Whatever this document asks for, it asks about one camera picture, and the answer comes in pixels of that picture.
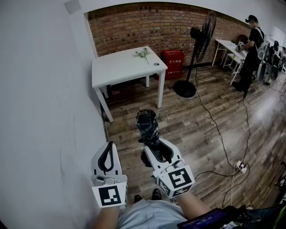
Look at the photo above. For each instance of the black standing fan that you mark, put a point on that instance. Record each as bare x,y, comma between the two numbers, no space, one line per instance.
206,33

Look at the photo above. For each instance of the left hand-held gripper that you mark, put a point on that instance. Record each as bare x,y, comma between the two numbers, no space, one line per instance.
121,190

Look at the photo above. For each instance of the person's black shoe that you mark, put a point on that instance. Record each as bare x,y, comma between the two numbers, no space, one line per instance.
156,194
138,198

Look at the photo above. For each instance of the white side table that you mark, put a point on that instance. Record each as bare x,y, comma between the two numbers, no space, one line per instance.
225,45

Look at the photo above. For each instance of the dark tablet with screen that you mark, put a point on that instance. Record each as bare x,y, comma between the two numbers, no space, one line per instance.
201,220

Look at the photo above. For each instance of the person's right forearm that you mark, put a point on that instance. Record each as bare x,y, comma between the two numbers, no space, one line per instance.
192,204

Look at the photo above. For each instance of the person's light blue clothing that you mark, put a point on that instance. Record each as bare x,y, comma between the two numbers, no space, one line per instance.
149,215

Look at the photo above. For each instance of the white wall plate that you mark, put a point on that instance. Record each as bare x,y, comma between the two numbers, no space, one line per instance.
72,6

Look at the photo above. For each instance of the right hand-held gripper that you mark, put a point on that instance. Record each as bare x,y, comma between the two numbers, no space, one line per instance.
178,179

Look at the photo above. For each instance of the white power strip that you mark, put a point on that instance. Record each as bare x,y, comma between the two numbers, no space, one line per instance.
240,166

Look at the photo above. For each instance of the person's left forearm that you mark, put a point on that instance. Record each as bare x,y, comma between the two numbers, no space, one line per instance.
105,218

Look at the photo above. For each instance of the red fire equipment box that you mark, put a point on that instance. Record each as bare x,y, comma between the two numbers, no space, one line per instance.
173,64

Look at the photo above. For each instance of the white artificial flower bouquet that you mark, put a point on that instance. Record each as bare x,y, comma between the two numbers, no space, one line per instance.
143,53

